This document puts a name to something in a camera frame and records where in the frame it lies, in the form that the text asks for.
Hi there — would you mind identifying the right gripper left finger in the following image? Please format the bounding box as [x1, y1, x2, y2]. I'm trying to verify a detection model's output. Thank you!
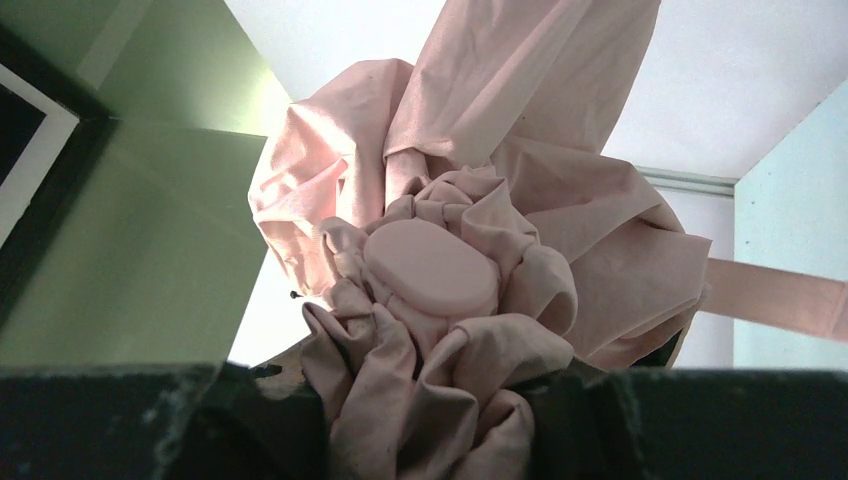
[1, 363, 328, 479]

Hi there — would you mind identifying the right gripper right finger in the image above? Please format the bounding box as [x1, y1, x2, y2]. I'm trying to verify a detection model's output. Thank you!
[516, 347, 847, 479]

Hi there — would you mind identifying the pink folding umbrella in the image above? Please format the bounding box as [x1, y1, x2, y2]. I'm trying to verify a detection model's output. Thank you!
[248, 1, 847, 479]

